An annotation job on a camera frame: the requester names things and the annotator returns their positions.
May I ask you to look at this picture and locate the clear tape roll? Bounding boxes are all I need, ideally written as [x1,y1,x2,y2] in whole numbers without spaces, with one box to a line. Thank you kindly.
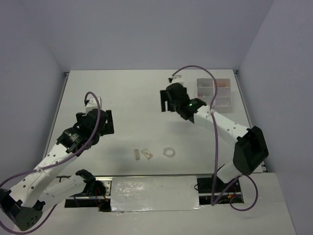
[163,147,175,158]

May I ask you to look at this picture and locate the white compartment container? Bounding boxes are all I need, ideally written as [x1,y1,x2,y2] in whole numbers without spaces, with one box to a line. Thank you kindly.
[197,78,215,107]
[214,79,232,113]

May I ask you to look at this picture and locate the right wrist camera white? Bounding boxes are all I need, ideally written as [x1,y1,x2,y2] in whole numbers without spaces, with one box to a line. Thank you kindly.
[168,74,184,85]

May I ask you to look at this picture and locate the silver foil covered plate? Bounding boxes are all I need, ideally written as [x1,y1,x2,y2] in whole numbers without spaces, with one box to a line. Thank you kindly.
[111,176,201,212]

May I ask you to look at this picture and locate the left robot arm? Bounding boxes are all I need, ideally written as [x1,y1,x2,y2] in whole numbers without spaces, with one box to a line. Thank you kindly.
[0,109,114,235]

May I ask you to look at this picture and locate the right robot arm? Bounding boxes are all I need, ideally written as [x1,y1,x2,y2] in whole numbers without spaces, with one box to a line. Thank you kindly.
[160,83,269,191]

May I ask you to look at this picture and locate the left white compartment container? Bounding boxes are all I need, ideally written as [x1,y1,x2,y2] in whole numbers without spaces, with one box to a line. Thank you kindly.
[197,78,215,107]

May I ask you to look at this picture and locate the orange capped clear tube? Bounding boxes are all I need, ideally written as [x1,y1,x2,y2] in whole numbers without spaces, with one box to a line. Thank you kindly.
[217,82,230,88]

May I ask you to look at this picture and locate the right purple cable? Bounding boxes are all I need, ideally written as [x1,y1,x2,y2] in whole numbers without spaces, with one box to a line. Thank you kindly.
[171,65,259,211]

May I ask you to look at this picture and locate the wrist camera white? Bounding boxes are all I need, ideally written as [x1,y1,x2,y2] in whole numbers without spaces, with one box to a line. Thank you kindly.
[168,74,184,85]
[84,97,102,113]

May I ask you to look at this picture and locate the right white compartment container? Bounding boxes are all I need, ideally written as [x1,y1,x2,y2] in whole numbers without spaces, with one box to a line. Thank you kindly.
[214,79,232,113]

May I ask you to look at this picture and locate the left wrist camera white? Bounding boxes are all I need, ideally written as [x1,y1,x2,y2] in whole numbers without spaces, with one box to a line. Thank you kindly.
[84,97,102,113]

